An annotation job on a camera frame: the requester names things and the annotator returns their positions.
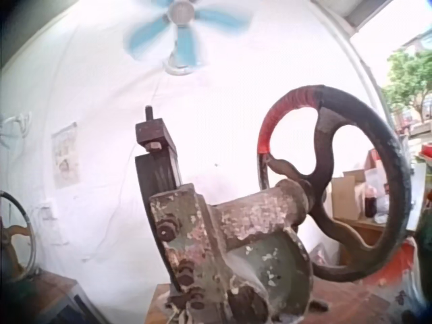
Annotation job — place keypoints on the brown cardboard box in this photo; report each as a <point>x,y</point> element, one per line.
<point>347,192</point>

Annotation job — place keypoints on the red plastic bag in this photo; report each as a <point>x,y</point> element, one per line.
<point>398,266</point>

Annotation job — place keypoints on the rusty green hand-crank machine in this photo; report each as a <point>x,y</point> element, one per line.
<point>216,243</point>

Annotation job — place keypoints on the dark wooden cabinet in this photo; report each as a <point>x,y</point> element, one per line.
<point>44,297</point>

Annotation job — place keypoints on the blue ceiling fan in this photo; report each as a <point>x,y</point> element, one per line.
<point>184,33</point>

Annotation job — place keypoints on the wooden side table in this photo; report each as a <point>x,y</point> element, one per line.
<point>361,233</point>

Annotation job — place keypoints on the wooden workbench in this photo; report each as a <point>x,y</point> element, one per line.
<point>337,303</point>

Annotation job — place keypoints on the white wall switch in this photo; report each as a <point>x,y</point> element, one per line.
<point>49,211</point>

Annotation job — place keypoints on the black iron flywheel red wrap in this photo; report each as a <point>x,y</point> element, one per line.
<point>388,162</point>

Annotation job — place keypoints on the dark drink bottle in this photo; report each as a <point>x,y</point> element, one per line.
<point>370,202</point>

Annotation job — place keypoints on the paper wall poster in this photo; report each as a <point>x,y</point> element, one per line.
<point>65,155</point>

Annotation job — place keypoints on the green tree outside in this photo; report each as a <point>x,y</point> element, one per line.
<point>410,79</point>

